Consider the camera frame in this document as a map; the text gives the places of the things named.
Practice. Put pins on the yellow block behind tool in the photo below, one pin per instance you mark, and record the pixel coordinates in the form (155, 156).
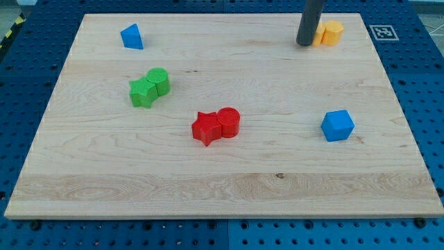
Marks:
(317, 40)

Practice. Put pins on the black yellow hazard tape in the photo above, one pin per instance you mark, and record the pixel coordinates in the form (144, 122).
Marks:
(11, 34)

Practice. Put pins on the green star block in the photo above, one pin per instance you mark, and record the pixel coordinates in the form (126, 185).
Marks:
(142, 92)

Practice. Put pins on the blue triangle block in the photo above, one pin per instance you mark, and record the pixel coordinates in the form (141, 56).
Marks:
(131, 37)

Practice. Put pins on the red cylinder block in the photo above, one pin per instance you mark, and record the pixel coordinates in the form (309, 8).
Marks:
(229, 119)

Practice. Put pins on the red star block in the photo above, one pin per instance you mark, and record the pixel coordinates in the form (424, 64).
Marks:
(206, 128)

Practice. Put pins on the yellow hexagon block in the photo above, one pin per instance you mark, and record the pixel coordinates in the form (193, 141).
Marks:
(333, 32)

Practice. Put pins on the white fiducial marker tag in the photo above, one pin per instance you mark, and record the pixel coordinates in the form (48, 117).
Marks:
(382, 32)

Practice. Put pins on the green cylinder block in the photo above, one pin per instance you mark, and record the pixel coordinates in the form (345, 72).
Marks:
(160, 78)

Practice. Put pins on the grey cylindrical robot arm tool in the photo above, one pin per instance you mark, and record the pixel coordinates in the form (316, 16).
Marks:
(309, 22)

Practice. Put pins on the wooden board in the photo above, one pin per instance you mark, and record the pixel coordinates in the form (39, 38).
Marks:
(96, 156)

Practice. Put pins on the blue cube block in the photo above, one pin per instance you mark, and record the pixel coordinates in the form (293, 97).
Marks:
(337, 125)

